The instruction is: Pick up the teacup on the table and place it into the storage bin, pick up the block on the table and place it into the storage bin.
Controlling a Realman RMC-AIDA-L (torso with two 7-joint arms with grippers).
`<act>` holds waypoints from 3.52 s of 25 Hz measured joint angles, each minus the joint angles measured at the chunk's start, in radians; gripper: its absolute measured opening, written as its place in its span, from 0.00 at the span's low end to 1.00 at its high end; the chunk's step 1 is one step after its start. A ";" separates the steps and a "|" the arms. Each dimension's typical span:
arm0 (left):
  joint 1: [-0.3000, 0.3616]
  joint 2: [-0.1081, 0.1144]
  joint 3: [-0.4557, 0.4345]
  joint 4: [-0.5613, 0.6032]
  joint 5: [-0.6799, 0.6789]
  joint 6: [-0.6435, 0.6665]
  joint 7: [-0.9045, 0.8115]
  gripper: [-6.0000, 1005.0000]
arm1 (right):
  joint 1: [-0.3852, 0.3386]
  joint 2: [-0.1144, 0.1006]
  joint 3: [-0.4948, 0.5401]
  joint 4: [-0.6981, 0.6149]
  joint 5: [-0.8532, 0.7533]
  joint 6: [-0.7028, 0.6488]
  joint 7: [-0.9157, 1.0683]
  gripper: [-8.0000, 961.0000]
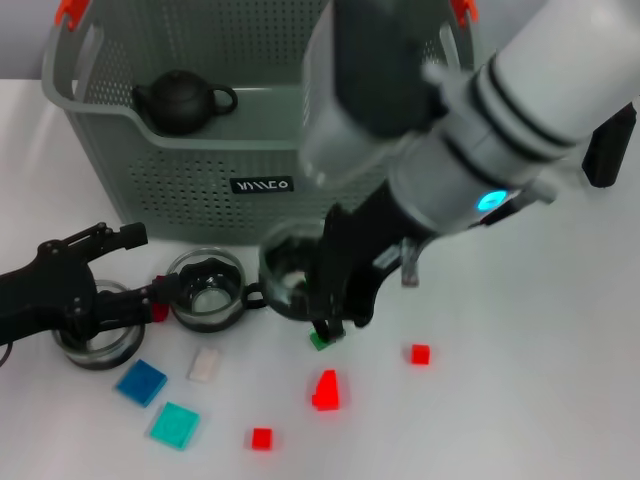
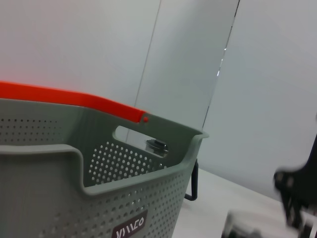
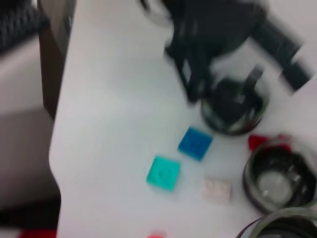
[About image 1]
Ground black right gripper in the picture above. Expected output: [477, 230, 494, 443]
[308, 183, 437, 347]

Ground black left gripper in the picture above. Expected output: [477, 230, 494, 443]
[0, 222, 182, 346]

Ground glass teacup with black holder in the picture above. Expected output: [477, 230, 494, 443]
[257, 222, 331, 324]
[164, 248, 269, 334]
[49, 279, 146, 371]

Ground red building brick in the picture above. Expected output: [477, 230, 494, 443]
[151, 273, 172, 324]

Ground silver right elbow connector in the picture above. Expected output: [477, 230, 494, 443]
[399, 238, 422, 289]

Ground red slope block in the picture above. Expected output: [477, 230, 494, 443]
[310, 368, 344, 412]

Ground grey perforated storage basket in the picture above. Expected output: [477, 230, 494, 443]
[40, 0, 486, 246]

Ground blue square tile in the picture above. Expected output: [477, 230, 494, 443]
[116, 358, 169, 409]

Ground translucent white brick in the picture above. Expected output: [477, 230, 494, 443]
[187, 347, 223, 384]

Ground teal square tile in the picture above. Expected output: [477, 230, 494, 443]
[147, 401, 201, 452]

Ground black clay teapot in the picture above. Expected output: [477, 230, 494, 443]
[131, 69, 239, 136]

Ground orange basket handle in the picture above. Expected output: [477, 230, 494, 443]
[53, 0, 479, 31]

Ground glass teapot with black handle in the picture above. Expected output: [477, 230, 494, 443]
[582, 102, 637, 189]

